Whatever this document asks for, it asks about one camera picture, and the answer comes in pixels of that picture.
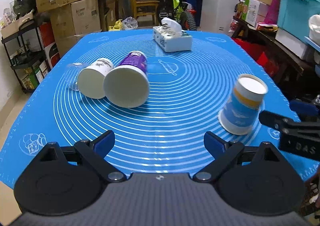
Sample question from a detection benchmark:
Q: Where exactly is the yellow toy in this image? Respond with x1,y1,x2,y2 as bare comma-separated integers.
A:
108,19,123,31

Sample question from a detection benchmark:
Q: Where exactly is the white green carton box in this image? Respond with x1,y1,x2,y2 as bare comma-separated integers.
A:
241,0,269,28

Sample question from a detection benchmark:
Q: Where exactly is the blue silicone baking mat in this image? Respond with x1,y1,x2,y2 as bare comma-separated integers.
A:
0,29,320,190

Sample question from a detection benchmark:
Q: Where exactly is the purple paper cup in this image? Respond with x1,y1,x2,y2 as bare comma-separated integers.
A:
103,51,149,108

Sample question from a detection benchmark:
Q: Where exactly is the white tissue box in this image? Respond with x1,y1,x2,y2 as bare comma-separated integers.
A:
152,17,193,53

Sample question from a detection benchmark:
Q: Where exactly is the teal plastic storage bin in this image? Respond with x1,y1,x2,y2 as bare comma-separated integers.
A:
277,0,320,42

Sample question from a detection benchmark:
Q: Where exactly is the blue yellow paper cup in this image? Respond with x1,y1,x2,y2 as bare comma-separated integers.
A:
218,73,268,135

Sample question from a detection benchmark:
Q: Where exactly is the bicycle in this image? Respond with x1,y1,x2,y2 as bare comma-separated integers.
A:
143,0,198,31

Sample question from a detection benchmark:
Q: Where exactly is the white cabinet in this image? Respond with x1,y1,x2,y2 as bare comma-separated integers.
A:
200,0,239,35

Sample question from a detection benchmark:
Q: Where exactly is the lower cardboard box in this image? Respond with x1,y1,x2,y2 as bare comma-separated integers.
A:
49,0,101,57

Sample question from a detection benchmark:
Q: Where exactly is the black metal shelf rack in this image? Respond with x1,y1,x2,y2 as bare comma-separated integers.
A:
1,19,52,93

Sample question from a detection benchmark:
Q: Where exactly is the clear plastic cup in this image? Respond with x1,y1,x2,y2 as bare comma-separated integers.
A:
64,63,89,91

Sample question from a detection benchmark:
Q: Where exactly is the white paper cup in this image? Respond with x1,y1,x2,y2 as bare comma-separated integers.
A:
77,58,114,99

